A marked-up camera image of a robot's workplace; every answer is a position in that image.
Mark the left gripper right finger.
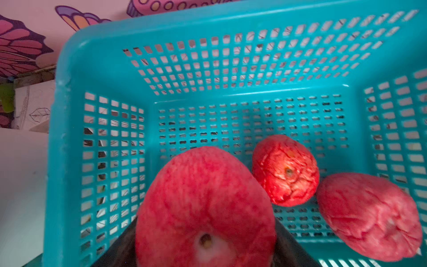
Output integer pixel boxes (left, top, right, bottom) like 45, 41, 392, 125
271, 218, 321, 267

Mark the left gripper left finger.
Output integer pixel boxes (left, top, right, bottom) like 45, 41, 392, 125
91, 219, 137, 267

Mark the netted apple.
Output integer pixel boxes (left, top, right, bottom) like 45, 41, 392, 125
316, 173, 423, 262
135, 146, 276, 267

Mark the left teal plastic basket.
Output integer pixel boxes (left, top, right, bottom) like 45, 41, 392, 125
42, 1, 427, 267

